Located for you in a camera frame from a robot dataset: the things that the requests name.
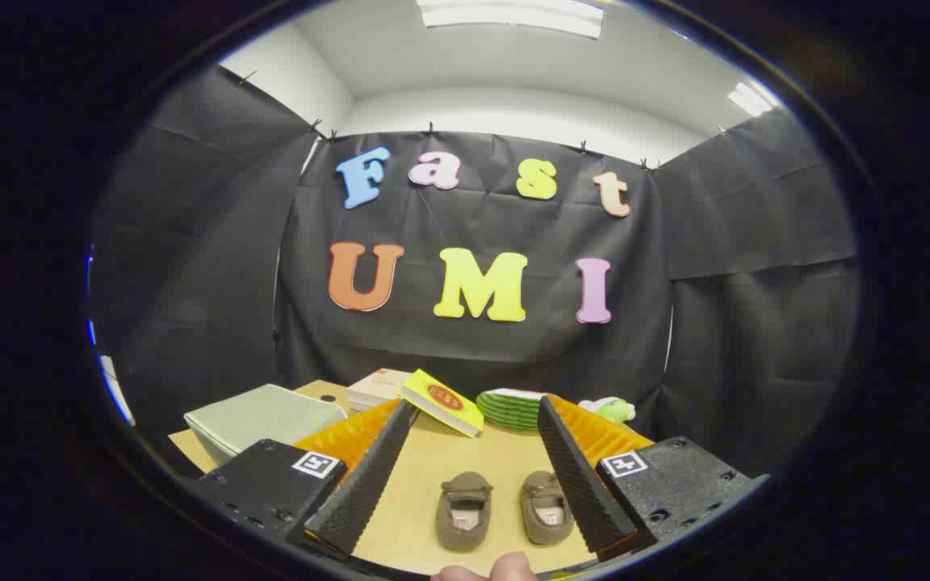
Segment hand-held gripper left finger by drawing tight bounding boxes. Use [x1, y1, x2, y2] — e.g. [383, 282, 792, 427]
[182, 398, 420, 563]

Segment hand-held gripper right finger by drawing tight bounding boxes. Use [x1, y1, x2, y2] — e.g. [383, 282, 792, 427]
[536, 394, 771, 562]

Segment brown fuzzy slipper shoe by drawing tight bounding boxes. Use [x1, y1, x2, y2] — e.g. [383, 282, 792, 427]
[520, 470, 576, 545]
[435, 471, 494, 553]

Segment pale fabric storage box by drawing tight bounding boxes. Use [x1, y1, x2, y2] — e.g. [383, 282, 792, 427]
[184, 384, 349, 466]

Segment pink and green plush toy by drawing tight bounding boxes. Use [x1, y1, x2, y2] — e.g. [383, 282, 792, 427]
[578, 396, 637, 424]

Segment watermelon slice plush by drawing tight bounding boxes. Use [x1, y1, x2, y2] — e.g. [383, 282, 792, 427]
[476, 388, 551, 433]

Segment beige cover book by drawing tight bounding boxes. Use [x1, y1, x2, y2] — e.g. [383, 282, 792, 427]
[348, 369, 413, 404]

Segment yellow book with red emblem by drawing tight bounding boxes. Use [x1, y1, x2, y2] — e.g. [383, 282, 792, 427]
[399, 369, 485, 438]

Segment black backdrop cloth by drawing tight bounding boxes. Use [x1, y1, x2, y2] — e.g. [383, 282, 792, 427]
[90, 65, 861, 477]

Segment small ceiling light panel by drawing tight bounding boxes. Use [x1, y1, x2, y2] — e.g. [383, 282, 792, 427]
[727, 81, 773, 118]

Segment long ceiling light panel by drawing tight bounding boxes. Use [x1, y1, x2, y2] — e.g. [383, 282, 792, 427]
[417, 0, 604, 40]

